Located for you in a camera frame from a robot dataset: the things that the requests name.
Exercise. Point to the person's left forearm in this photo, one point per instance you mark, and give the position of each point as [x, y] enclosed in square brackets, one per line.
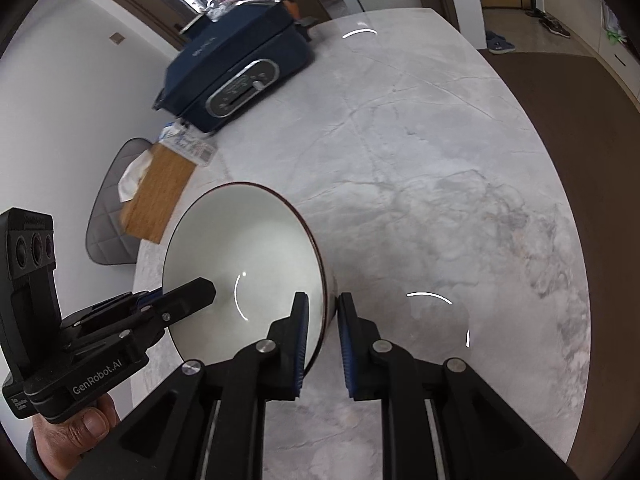
[32, 462]

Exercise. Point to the grey quilted chair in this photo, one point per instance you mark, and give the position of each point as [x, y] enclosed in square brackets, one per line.
[105, 230]

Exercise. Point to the wooden box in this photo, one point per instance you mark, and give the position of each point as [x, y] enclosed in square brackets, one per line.
[155, 195]

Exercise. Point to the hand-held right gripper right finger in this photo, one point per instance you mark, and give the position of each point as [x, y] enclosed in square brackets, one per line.
[346, 350]

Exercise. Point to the blue slipper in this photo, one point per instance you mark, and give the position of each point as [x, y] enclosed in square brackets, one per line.
[500, 42]

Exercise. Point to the dark blue electric grill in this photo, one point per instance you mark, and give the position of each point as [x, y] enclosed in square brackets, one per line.
[235, 60]

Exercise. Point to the person's left hand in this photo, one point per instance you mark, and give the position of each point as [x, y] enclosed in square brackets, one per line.
[85, 430]

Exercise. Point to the white tissue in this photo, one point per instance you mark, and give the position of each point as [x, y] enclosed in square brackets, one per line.
[131, 177]

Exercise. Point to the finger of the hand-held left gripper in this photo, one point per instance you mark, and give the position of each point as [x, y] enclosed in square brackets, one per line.
[190, 296]
[147, 300]

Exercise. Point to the wall switch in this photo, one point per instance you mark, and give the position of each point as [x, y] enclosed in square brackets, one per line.
[116, 38]

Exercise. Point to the white cabinet wall unit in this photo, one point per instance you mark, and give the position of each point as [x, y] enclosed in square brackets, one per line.
[620, 60]

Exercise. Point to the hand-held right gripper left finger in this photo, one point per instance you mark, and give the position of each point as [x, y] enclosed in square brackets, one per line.
[300, 340]

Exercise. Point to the dark sneaker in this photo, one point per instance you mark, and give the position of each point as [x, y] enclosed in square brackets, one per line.
[556, 26]

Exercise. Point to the white and blue carton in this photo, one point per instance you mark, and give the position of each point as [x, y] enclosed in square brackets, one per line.
[192, 145]

